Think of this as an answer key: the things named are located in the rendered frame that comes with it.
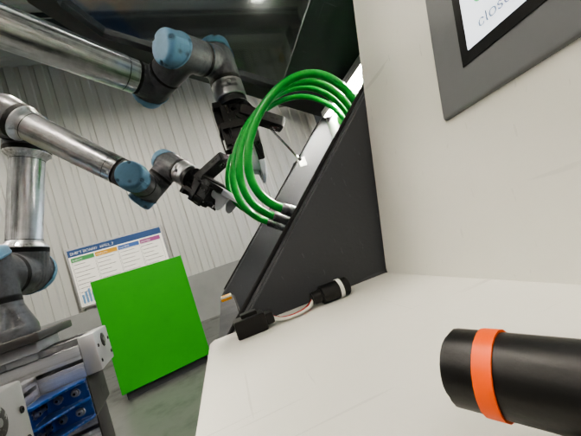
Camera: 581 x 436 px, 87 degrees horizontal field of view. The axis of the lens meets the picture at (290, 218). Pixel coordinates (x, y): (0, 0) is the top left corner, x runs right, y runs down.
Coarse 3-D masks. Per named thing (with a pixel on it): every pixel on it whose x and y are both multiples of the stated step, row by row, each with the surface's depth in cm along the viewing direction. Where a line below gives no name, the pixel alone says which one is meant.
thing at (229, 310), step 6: (228, 300) 84; (234, 300) 82; (222, 306) 76; (228, 306) 73; (234, 306) 70; (222, 312) 67; (228, 312) 65; (234, 312) 62; (222, 318) 60; (228, 318) 58; (234, 318) 56; (222, 324) 54; (228, 324) 52; (222, 330) 49; (228, 330) 48; (222, 336) 46
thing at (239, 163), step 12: (300, 84) 60; (312, 84) 60; (324, 84) 61; (336, 96) 61; (348, 108) 61; (240, 144) 55; (240, 156) 55; (240, 168) 55; (240, 180) 54; (240, 192) 55; (252, 204) 54; (276, 216) 55
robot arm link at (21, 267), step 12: (0, 252) 74; (0, 264) 73; (12, 264) 76; (24, 264) 80; (0, 276) 72; (12, 276) 75; (24, 276) 79; (0, 288) 71; (12, 288) 73; (24, 288) 81
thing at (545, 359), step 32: (448, 352) 7; (480, 352) 7; (512, 352) 7; (544, 352) 6; (576, 352) 6; (448, 384) 7; (480, 384) 7; (512, 384) 6; (544, 384) 6; (576, 384) 6; (512, 416) 6; (544, 416) 6; (576, 416) 6
